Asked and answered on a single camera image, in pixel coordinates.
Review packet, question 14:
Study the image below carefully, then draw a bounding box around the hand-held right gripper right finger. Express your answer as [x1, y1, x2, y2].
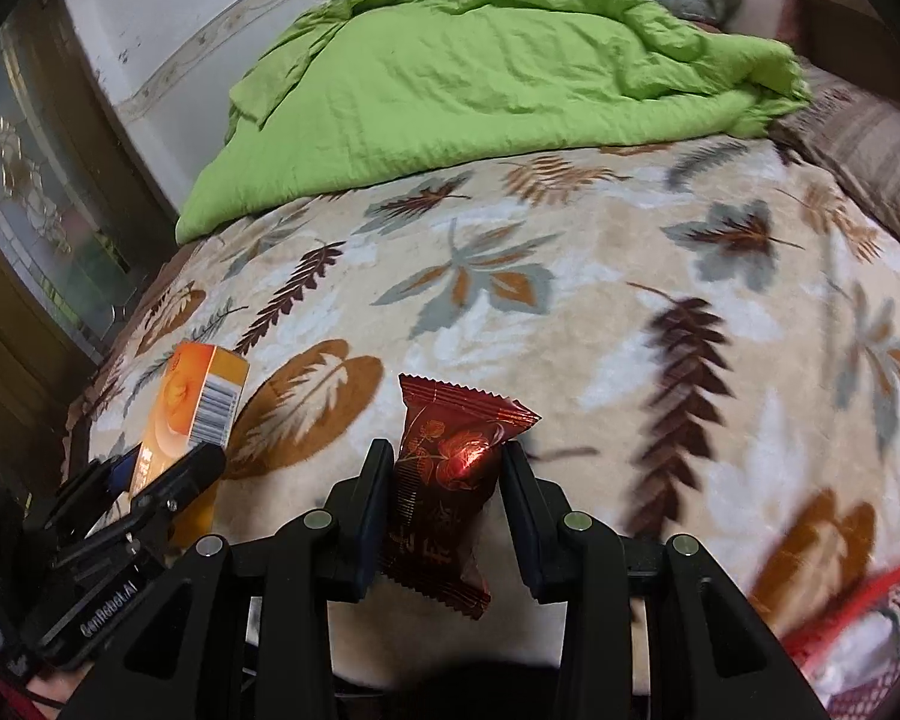
[501, 439, 833, 720]

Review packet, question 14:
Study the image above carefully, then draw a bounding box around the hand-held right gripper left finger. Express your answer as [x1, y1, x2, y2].
[64, 437, 395, 720]

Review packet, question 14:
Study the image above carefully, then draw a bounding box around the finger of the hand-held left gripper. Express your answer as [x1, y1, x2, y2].
[49, 444, 227, 586]
[45, 446, 145, 541]

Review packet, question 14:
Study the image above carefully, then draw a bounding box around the orange box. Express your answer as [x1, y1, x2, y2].
[127, 341, 250, 548]

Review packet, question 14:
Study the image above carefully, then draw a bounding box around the dark red snack packet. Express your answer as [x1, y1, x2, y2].
[379, 373, 542, 621]

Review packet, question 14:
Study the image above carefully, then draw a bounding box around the red plastic basket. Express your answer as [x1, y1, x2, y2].
[750, 562, 900, 720]

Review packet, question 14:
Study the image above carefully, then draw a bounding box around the leaf print beige blanket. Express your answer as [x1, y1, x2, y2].
[67, 131, 900, 691]

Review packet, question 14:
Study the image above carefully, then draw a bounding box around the wooden glass door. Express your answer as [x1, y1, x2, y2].
[0, 0, 173, 406]

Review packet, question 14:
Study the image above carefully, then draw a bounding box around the green quilt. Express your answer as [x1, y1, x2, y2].
[176, 0, 812, 245]

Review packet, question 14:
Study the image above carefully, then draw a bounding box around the brown striped pillow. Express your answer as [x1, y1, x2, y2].
[769, 60, 900, 271]

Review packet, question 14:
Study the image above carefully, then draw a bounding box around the brown beige bolster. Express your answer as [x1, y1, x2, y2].
[735, 0, 893, 65]

